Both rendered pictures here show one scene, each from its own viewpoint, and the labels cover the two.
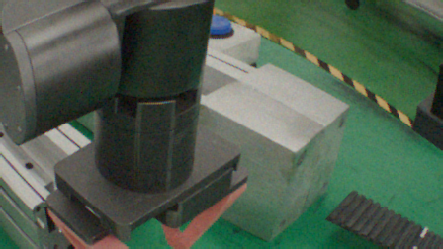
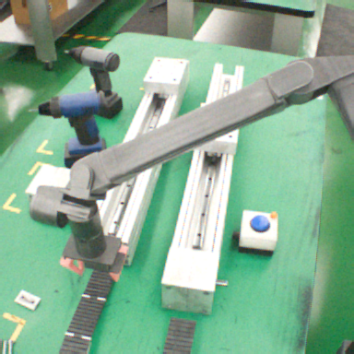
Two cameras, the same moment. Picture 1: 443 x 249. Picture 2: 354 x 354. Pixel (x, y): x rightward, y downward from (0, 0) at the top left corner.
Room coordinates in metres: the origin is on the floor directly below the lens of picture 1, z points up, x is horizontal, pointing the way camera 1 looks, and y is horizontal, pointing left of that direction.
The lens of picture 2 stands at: (0.24, -0.47, 1.55)
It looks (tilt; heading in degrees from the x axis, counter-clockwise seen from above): 43 degrees down; 67
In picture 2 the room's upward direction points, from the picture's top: straight up
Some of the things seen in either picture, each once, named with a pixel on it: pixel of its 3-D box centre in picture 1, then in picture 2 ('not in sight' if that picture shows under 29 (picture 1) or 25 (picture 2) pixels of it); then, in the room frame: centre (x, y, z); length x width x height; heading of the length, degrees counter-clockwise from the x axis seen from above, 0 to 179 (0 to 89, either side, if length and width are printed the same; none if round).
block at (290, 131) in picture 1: (279, 146); (196, 281); (0.46, -0.05, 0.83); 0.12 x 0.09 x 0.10; 147
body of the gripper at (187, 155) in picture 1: (141, 131); (89, 240); (0.28, 0.04, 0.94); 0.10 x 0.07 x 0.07; 147
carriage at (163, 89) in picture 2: not in sight; (166, 78); (0.66, 0.64, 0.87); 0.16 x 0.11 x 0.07; 57
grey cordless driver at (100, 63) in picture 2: not in sight; (91, 78); (0.44, 0.71, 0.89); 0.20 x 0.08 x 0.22; 130
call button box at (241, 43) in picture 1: (204, 53); (254, 232); (0.64, 0.03, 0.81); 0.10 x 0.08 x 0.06; 147
